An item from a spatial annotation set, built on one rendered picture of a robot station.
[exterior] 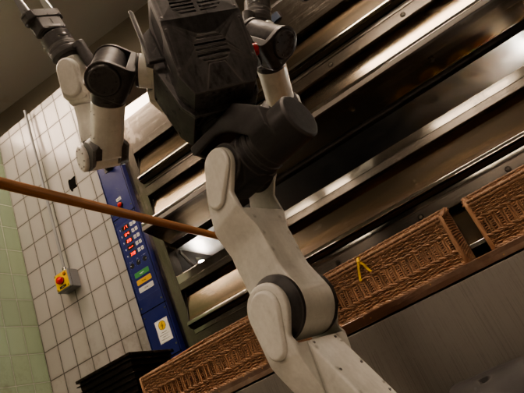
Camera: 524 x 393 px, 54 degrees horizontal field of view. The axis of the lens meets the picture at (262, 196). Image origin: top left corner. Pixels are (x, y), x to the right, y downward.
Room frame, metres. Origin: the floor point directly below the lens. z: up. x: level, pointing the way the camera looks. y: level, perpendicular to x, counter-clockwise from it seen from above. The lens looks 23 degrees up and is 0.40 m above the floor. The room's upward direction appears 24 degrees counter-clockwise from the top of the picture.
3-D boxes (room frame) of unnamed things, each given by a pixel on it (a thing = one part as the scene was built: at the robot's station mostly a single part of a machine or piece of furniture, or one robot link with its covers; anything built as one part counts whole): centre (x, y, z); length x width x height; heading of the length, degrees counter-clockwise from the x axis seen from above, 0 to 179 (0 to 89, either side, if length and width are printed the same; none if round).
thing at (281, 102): (1.07, -0.04, 1.00); 0.28 x 0.13 x 0.18; 54
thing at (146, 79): (1.07, 0.00, 1.26); 0.34 x 0.30 x 0.36; 109
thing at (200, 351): (1.90, 0.31, 0.72); 0.56 x 0.49 x 0.28; 71
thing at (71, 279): (2.42, 1.10, 1.46); 0.10 x 0.07 x 0.10; 70
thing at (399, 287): (1.70, -0.25, 0.72); 0.56 x 0.49 x 0.28; 69
